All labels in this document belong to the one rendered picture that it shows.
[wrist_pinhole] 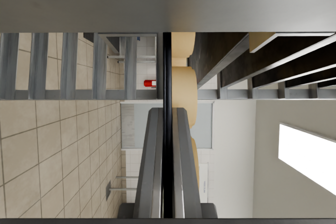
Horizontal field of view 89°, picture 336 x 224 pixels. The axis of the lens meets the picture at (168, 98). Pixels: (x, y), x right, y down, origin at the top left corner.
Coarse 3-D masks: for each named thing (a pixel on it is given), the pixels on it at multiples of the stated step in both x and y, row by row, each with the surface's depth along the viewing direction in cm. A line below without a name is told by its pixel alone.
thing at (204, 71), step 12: (204, 36) 27; (216, 36) 20; (228, 36) 16; (240, 36) 14; (204, 48) 27; (216, 48) 20; (228, 48) 16; (240, 48) 15; (192, 60) 40; (204, 60) 27; (216, 60) 20; (228, 60) 19; (204, 72) 27; (216, 72) 25
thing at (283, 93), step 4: (280, 84) 50; (284, 84) 48; (280, 88) 50; (284, 88) 48; (288, 88) 50; (280, 92) 50; (284, 92) 48; (288, 92) 50; (280, 96) 50; (284, 96) 48; (288, 96) 50
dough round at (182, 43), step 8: (176, 32) 12; (184, 32) 12; (192, 32) 12; (176, 40) 13; (184, 40) 13; (192, 40) 13; (176, 48) 13; (184, 48) 13; (192, 48) 14; (176, 56) 14; (184, 56) 14
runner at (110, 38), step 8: (104, 32) 9; (112, 32) 9; (120, 32) 9; (128, 32) 9; (136, 32) 9; (144, 32) 9; (152, 32) 9; (104, 40) 9; (112, 40) 10; (112, 48) 11
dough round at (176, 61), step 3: (171, 57) 18; (174, 57) 18; (177, 57) 18; (180, 57) 18; (183, 57) 18; (171, 60) 19; (174, 60) 19; (177, 60) 19; (180, 60) 19; (183, 60) 19; (174, 63) 19; (177, 63) 19; (180, 63) 19; (183, 63) 19
